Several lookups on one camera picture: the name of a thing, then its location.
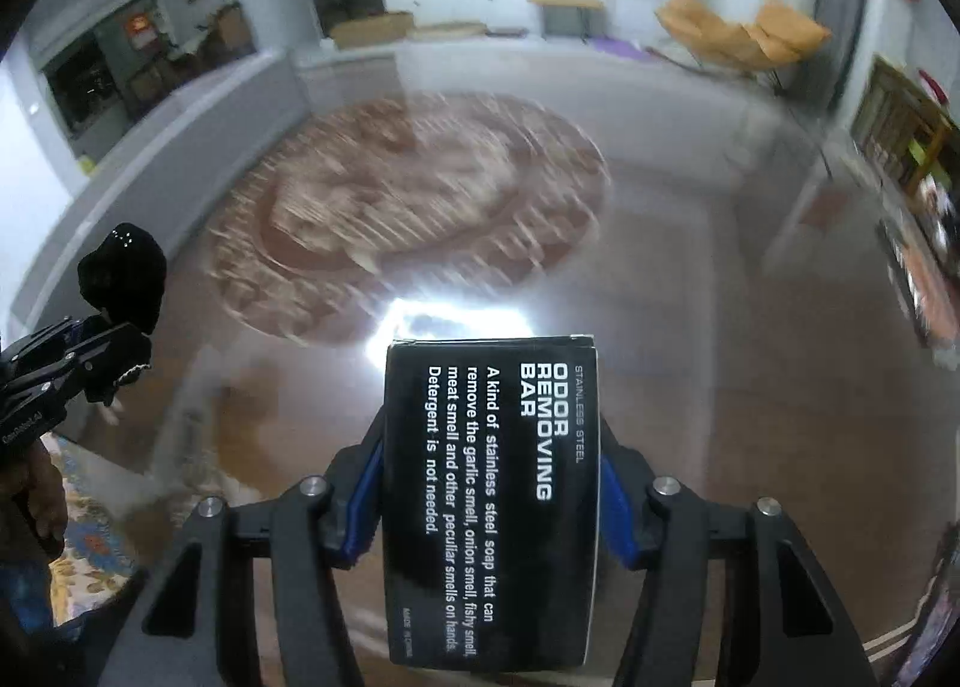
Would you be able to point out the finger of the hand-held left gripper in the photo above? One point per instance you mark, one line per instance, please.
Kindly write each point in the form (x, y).
(112, 353)
(52, 346)

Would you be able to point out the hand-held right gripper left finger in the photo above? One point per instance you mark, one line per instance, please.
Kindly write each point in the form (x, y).
(360, 507)

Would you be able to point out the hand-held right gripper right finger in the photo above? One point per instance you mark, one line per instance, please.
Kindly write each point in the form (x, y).
(619, 514)

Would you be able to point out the black printed box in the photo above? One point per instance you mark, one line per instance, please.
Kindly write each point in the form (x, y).
(487, 507)

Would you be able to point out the brown patterned wooden desktop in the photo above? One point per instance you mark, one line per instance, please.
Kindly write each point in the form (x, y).
(712, 357)

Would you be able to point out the person's left hand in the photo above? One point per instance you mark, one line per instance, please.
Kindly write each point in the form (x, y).
(49, 507)

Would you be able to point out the floral cloth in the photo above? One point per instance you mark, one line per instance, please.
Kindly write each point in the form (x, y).
(112, 544)

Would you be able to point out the red door poster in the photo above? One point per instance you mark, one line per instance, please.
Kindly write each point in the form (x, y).
(142, 31)

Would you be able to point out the pile of small bottles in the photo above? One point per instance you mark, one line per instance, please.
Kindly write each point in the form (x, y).
(930, 267)

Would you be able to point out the brown cardboard box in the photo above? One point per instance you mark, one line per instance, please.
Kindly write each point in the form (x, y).
(371, 31)

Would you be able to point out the purple floor mat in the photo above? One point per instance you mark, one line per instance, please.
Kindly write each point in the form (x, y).
(619, 46)

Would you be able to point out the brown wooden chair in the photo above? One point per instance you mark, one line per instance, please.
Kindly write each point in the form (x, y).
(900, 117)

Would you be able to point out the orange rocking chair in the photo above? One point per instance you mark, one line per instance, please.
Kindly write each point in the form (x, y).
(720, 34)

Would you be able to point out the white television cabinet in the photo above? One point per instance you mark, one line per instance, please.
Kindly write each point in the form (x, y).
(465, 4)

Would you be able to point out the small wooden bench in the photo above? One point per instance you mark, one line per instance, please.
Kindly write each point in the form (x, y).
(566, 1)

